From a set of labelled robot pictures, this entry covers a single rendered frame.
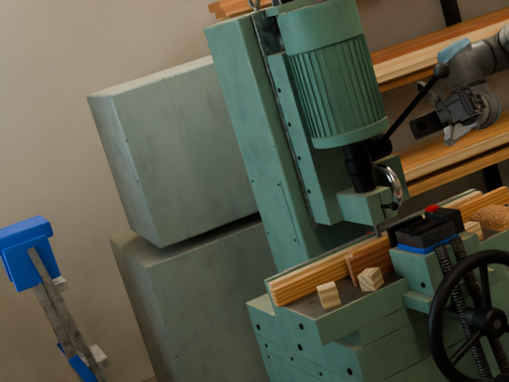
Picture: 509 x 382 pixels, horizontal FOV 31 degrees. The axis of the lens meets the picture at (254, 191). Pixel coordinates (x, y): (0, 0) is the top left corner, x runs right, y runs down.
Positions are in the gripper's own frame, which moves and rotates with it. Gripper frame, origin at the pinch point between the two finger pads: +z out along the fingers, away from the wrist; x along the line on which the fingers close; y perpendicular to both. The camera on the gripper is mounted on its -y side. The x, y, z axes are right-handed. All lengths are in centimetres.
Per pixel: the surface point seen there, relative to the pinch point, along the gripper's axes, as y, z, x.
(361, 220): -25.3, -0.8, 13.4
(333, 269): -33.8, 5.8, 20.9
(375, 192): -18.8, 0.8, 9.5
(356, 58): -6.5, 8.1, -17.2
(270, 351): -70, -14, 32
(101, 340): -229, -138, -2
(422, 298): -15.2, 12.1, 34.5
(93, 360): -111, 3, 15
